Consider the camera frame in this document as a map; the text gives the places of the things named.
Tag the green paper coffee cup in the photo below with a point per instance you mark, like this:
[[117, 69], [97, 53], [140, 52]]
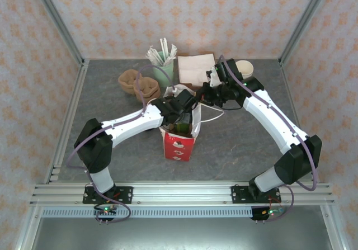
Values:
[[182, 127]]

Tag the red white paper bag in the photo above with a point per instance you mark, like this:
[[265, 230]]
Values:
[[179, 146]]

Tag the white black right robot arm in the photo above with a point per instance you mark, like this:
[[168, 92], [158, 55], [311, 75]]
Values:
[[274, 121]]

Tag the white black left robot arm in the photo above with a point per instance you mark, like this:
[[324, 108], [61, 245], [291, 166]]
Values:
[[131, 124]]

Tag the brown cardboard napkin box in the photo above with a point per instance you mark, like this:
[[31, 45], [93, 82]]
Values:
[[195, 87]]

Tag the stack of paper cups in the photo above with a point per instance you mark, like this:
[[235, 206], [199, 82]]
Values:
[[244, 68]]

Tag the stack of white napkins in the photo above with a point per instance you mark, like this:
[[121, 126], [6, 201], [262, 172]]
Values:
[[195, 68]]

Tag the mint green holder cup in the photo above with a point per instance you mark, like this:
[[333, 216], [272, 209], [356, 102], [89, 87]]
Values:
[[163, 73]]

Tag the paper-wrapped straw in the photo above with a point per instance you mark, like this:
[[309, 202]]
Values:
[[154, 53], [151, 58], [163, 50], [173, 52]]

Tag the small circuit board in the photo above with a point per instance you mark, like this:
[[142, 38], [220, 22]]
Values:
[[105, 209], [271, 212]]

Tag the grey metal sheet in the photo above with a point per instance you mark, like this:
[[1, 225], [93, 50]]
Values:
[[181, 233]]

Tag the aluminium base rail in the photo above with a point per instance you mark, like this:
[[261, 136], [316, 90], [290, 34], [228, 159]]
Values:
[[181, 194]]

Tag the aluminium frame post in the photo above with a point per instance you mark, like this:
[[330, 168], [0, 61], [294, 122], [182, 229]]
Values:
[[56, 18], [305, 23]]

